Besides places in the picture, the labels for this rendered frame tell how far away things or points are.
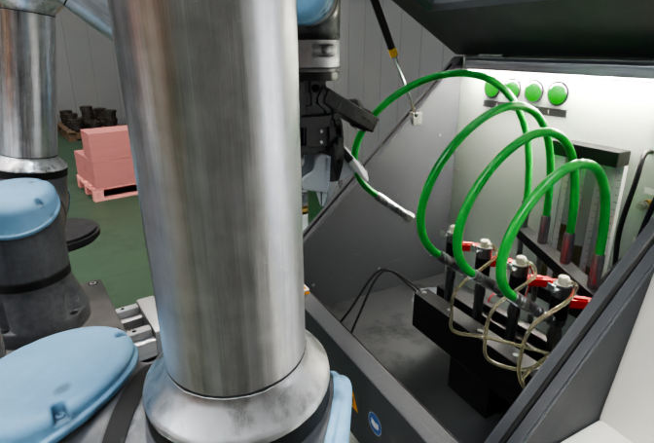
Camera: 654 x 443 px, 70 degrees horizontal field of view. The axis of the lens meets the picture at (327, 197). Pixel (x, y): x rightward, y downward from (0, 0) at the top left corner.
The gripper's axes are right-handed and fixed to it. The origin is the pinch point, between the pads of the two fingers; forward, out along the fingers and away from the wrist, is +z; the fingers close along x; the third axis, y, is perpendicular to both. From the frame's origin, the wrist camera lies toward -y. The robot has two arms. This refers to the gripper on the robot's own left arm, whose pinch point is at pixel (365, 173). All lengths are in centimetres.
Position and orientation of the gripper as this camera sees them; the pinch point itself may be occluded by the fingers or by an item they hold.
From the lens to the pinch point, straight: 94.0
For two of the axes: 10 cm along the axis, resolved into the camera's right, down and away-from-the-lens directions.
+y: -7.4, 6.6, 1.5
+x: -1.3, 0.9, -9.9
